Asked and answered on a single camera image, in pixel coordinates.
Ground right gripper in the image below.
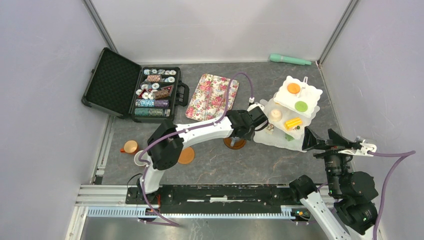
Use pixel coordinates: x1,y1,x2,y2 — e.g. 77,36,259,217
301,124,356,194

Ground green cake piece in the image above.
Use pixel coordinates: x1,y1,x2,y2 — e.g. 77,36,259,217
285,133,295,142

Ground yellow cube cake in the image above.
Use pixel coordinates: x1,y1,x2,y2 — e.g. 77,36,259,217
283,117,303,131

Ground green macaron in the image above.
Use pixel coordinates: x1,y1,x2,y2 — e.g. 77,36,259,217
294,101,309,113

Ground white three-tier cake stand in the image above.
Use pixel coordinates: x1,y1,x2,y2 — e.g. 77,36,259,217
253,75,323,152

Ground cream dome cake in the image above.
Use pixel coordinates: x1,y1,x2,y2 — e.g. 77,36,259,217
268,109,283,122

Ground white decorated cake slice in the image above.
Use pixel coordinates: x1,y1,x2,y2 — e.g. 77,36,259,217
264,123,275,135

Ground orange macaron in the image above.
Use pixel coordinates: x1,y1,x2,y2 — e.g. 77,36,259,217
287,82,301,95

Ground large brown saucer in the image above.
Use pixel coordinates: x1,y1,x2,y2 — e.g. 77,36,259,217
223,137,247,150

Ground orange-brown saucer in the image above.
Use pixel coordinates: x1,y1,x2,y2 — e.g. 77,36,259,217
177,147,195,165

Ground orange cup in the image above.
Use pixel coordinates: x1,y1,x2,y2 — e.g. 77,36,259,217
120,140,139,155

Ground white cup grey handle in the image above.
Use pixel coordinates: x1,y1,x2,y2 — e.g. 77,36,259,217
229,137,244,149

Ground white cup pink handle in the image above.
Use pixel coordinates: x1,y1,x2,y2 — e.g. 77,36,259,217
133,150,149,167

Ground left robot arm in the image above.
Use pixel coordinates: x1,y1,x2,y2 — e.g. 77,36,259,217
137,106,268,204

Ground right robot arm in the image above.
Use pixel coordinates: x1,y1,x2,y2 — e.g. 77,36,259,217
288,127,379,240

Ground mint green rolling pin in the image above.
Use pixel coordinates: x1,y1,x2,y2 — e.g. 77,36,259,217
269,53,312,66

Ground floral serving tray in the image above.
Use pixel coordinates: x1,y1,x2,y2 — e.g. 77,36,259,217
185,73,240,122

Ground black poker chip case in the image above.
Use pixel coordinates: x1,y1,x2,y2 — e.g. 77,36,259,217
81,47,190,123

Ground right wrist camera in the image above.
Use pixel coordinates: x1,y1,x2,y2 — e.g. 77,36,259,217
338,136,377,157

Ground black mounting rail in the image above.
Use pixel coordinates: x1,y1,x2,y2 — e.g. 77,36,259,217
125,184,303,216

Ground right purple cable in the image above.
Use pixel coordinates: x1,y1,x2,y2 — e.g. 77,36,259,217
368,150,417,240

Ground purple cable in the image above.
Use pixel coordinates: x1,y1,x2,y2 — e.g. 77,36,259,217
138,71,255,227
368,150,417,240

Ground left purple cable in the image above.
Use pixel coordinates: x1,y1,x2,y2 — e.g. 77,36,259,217
138,71,255,227

